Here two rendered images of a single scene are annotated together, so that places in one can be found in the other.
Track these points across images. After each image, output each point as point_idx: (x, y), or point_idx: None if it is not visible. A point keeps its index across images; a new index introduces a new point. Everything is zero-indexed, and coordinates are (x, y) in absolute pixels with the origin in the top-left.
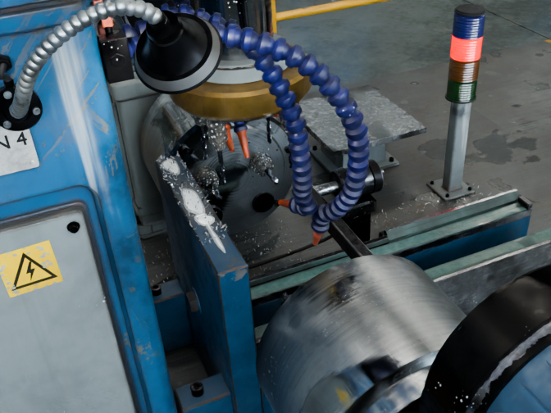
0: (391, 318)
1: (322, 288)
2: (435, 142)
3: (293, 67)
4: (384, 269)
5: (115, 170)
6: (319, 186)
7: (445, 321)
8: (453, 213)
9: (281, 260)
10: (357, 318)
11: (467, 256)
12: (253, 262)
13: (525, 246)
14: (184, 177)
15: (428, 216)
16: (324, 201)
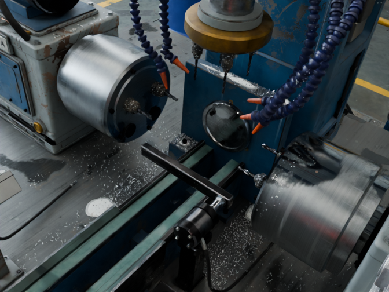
0: (110, 43)
1: (144, 51)
2: None
3: (194, 17)
4: (121, 59)
5: None
6: (217, 200)
7: (89, 50)
8: (115, 284)
9: (250, 273)
10: (124, 43)
11: (95, 245)
12: (268, 263)
13: (50, 273)
14: (264, 95)
15: (135, 269)
16: (202, 182)
